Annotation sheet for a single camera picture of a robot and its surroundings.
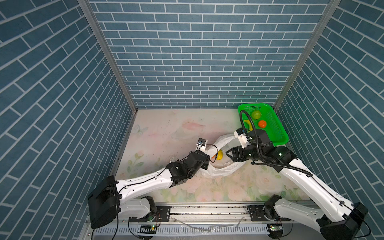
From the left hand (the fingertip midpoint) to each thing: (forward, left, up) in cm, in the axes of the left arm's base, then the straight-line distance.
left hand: (208, 153), depth 78 cm
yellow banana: (+29, -33, -14) cm, 46 cm away
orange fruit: (+30, -43, -12) cm, 53 cm away
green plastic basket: (+24, -52, -15) cm, 59 cm away
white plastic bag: (-3, -10, -10) cm, 14 cm away
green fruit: (+38, -39, -10) cm, 55 cm away
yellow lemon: (+5, -8, -12) cm, 15 cm away
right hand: (-1, -10, +6) cm, 12 cm away
